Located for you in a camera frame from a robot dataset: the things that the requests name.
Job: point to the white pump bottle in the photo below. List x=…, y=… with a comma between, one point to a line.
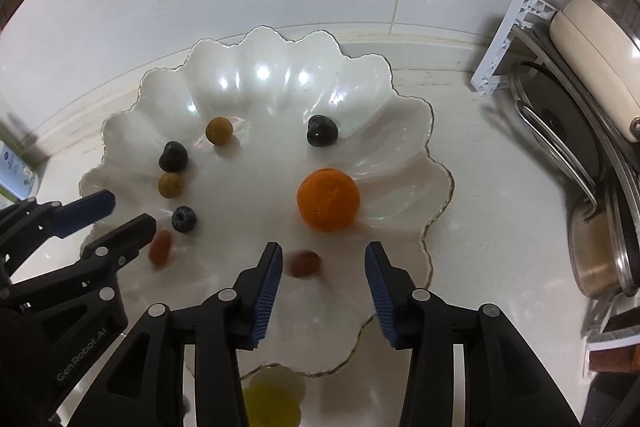
x=15, y=172

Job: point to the orange mandarin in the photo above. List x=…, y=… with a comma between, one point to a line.
x=328, y=199

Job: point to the cream frying pan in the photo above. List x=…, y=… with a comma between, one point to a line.
x=595, y=52

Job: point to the yellow-brown longan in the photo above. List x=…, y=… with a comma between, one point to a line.
x=219, y=130
x=170, y=185

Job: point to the yellow-green citrus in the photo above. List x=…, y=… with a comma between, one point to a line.
x=272, y=402

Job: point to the white countertop shelf rack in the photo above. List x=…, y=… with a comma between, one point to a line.
x=500, y=62

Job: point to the dark cherry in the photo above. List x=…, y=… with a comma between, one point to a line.
x=173, y=156
x=321, y=130

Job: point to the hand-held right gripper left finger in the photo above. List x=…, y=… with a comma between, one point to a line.
x=265, y=292

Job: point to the white scalloped bowl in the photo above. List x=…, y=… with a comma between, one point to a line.
x=280, y=107

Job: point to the blueberry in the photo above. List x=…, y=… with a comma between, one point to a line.
x=184, y=219

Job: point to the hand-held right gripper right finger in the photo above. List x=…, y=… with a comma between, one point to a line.
x=382, y=297

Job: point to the red grape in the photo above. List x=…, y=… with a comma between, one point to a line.
x=161, y=248
x=302, y=263

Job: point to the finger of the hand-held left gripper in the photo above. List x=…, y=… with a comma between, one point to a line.
x=85, y=209
x=130, y=239

